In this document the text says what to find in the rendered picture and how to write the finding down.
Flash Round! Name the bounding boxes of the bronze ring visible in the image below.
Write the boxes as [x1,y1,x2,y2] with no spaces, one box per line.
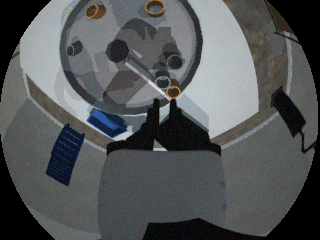
[85,4,106,19]
[166,80,181,99]
[145,0,165,18]

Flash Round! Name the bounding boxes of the dark blue crate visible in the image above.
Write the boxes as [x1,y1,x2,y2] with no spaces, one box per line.
[86,108,129,138]

